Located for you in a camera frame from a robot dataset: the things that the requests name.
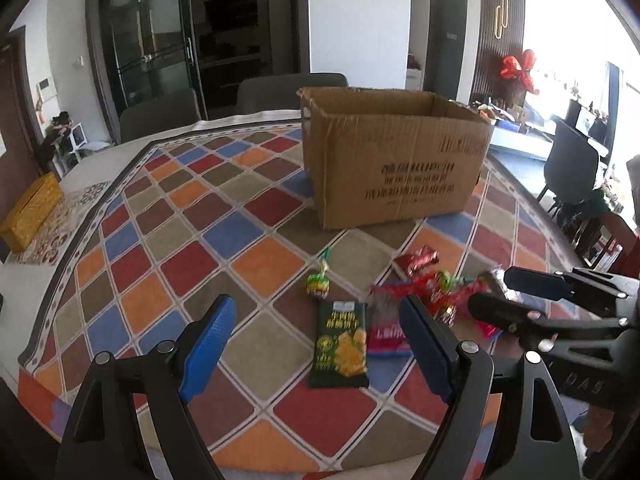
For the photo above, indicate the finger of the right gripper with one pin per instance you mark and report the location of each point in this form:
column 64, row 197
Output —
column 585, row 288
column 522, row 321

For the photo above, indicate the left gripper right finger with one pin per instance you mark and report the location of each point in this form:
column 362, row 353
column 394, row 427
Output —
column 532, row 438

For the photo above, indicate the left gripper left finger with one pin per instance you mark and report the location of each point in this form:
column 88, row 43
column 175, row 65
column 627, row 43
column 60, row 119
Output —
column 102, row 437

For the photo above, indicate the small pink snack packet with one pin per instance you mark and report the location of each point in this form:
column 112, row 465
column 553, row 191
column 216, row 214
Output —
column 386, row 339

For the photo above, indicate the dark green chips packet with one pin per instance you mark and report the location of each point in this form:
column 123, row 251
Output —
column 340, row 347

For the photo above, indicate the green lollipop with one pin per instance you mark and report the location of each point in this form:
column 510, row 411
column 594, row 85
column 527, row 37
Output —
column 448, row 283
column 318, row 284

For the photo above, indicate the dark red candy packet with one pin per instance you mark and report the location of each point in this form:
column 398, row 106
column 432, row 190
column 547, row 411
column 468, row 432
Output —
column 417, row 261

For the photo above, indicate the person right hand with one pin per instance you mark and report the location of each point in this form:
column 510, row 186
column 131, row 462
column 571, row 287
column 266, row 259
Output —
column 602, row 428

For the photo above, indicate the red candy wrapper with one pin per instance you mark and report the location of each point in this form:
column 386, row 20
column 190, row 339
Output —
column 445, row 307

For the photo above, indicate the wooden chair with red cloth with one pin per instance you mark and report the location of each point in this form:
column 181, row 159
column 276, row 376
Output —
column 608, row 244

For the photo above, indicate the dark grey chair right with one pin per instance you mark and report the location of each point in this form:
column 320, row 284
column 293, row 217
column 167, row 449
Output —
column 570, row 170

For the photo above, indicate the brown cardboard box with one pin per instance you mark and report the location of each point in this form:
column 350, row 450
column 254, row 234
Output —
column 377, row 156

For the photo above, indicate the colourful checkered table mat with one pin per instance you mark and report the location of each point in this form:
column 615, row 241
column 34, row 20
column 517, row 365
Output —
column 230, row 212

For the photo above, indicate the patterned placemat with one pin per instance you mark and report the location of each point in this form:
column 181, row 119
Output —
column 56, row 232

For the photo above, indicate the red bow decoration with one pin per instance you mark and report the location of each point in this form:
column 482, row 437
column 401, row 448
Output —
column 520, row 69

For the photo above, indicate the grey dining chair centre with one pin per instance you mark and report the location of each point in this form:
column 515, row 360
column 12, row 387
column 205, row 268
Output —
column 279, row 92

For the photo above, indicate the grey dining chair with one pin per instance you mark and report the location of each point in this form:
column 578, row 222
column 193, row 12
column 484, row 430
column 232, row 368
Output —
column 175, row 110
column 279, row 92

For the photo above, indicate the grey dining chair left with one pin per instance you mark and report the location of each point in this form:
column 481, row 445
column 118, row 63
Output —
column 175, row 110

